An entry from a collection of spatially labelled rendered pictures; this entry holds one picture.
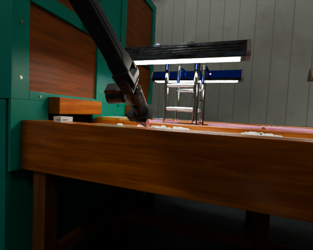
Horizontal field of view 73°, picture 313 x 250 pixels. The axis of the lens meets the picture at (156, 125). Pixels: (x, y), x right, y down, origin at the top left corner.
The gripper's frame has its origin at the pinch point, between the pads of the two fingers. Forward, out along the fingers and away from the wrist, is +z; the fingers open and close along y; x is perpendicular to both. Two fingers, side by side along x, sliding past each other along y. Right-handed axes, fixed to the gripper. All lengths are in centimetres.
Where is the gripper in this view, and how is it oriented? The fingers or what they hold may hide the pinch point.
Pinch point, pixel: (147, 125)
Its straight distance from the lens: 85.6
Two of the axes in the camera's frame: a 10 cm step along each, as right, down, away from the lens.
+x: -2.6, 7.8, -5.7
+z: 2.2, 6.3, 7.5
